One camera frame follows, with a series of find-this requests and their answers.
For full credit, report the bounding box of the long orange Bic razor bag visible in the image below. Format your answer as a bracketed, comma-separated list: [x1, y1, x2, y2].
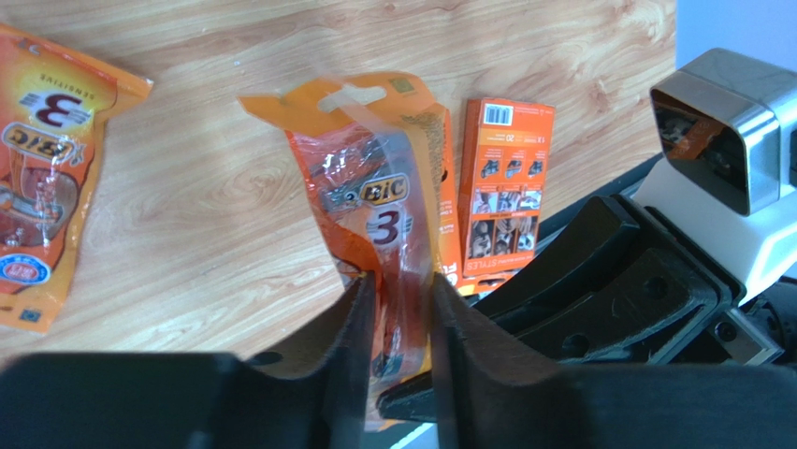
[239, 72, 448, 431]

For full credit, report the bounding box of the orange Gillette Fusion5 razor box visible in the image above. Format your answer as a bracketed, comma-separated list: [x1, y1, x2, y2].
[438, 110, 486, 297]

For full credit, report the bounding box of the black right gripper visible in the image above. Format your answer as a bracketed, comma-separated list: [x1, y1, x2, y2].
[379, 196, 784, 423]

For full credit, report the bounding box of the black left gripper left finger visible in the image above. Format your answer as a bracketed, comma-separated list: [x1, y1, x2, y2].
[1, 273, 376, 448]

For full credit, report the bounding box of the orange Gillette cartridge box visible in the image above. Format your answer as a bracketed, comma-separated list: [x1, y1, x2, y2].
[458, 98, 556, 277]

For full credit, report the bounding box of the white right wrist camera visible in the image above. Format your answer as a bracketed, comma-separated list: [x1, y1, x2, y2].
[634, 48, 796, 303]

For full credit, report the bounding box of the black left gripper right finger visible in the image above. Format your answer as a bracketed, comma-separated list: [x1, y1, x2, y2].
[431, 276, 796, 448]

